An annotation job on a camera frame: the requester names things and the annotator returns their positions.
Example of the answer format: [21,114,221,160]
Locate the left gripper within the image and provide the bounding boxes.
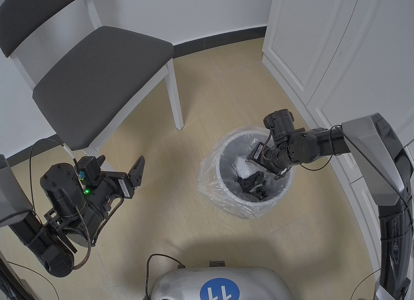
[89,155,145,209]

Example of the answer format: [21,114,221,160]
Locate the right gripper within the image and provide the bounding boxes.
[247,142,292,173]

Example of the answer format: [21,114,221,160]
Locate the white paper scrap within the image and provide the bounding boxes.
[236,157,259,176]

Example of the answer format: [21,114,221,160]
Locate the black plastic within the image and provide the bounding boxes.
[236,171,276,201]

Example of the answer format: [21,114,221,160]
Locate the clear plastic bag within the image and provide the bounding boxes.
[199,125,295,220]

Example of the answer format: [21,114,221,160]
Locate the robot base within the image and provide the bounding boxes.
[150,261,295,300]

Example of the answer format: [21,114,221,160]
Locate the white trash bin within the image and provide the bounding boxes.
[215,126,295,220]

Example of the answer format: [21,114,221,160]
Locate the white chair with grey cushions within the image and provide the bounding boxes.
[0,0,185,151]

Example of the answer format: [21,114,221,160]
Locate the white wardrobe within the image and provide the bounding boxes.
[261,0,414,300]

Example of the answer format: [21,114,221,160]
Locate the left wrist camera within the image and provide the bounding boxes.
[78,156,101,187]

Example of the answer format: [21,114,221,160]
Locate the black cable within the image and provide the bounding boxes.
[6,261,61,300]
[29,138,80,216]
[144,253,185,300]
[351,268,383,300]

